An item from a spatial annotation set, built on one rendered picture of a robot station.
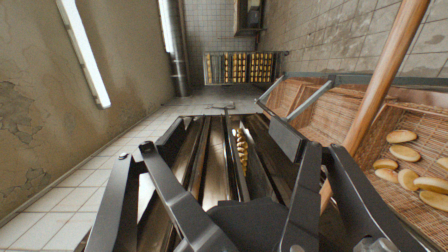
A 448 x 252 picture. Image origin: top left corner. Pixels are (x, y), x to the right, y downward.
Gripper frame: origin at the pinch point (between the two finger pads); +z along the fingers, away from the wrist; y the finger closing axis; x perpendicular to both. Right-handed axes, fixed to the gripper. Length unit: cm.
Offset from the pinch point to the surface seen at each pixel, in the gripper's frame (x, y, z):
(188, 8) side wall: 196, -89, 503
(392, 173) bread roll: -39, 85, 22
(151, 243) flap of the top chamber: -55, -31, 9
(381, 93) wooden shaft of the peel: 3.8, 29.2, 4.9
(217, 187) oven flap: -55, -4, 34
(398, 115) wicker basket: -12, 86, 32
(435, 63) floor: 14, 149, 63
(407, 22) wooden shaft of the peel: 14.9, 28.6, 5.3
